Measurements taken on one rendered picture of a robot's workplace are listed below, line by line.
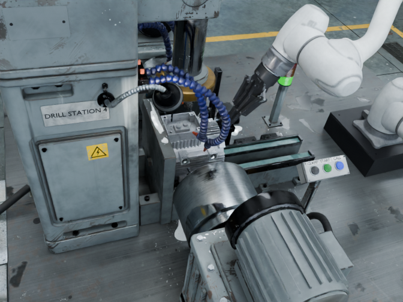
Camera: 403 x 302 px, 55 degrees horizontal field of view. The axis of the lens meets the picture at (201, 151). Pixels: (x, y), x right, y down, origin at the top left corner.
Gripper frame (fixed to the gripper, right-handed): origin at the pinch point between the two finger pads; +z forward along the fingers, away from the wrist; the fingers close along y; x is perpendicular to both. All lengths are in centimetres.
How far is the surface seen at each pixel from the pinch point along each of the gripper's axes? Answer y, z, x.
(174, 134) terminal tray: -0.7, 13.4, -13.9
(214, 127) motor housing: -5.9, 8.8, 2.0
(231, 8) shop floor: -324, 29, 183
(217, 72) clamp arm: -18.0, -5.5, -2.0
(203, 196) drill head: 25.7, 12.9, -12.5
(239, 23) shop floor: -286, 32, 179
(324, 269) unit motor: 63, -10, -15
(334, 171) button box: 18.8, -4.8, 35.9
